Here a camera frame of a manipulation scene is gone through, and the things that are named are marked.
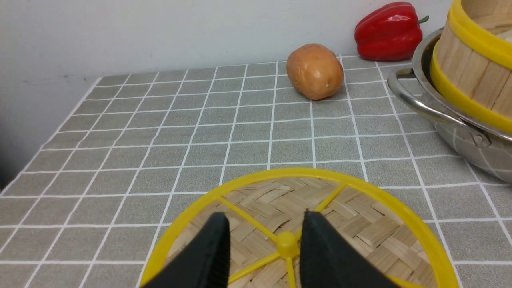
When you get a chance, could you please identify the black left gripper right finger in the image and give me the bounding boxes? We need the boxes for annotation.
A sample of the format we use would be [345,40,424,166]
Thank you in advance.
[300,211,398,288]

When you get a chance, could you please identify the red bell pepper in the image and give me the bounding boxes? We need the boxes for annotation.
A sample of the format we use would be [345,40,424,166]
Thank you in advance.
[354,1,430,62]

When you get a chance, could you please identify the yellow bamboo steamer lid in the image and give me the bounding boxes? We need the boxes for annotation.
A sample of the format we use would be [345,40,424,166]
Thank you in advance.
[141,168,459,288]

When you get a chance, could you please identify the stainless steel pot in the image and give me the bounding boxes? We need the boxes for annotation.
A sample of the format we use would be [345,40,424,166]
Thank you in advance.
[387,29,512,183]

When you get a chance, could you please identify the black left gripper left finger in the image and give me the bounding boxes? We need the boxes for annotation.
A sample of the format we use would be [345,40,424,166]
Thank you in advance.
[142,212,230,288]

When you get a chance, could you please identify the brown potato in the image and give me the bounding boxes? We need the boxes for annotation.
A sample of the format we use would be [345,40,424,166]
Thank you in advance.
[286,43,344,101]

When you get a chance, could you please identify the grey checkered tablecloth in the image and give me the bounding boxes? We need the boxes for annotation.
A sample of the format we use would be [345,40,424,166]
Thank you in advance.
[0,56,511,288]

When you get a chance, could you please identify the yellow bamboo steamer basket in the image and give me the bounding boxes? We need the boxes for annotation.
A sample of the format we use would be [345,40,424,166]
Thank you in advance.
[430,0,512,133]

